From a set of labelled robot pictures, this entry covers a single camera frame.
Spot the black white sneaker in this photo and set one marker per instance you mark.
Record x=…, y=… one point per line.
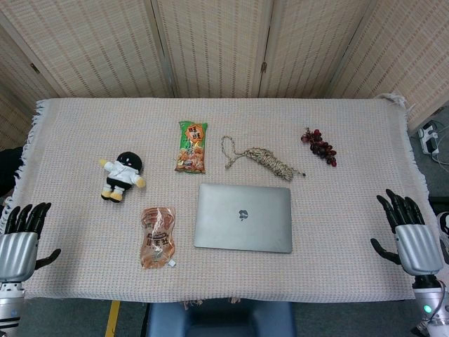
x=445, y=231

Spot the dark red grape bunch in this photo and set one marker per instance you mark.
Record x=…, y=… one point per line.
x=321, y=145

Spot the black white plush doll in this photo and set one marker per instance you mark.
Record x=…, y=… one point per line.
x=122, y=172

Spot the green snack bag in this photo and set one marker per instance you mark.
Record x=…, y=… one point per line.
x=191, y=147

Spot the white power strip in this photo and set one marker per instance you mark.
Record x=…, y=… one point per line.
x=428, y=138

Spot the black bag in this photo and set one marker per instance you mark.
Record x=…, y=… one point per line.
x=8, y=172

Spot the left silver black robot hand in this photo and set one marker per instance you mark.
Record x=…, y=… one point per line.
x=15, y=249

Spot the silver laptop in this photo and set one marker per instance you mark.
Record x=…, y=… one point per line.
x=242, y=217

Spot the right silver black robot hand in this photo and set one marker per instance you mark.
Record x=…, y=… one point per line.
x=415, y=245

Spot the woven folding screen panel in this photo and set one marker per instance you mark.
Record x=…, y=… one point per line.
x=214, y=45
x=312, y=45
x=14, y=105
x=407, y=56
x=87, y=45

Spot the beige woven tablecloth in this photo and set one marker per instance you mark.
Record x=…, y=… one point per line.
x=315, y=217

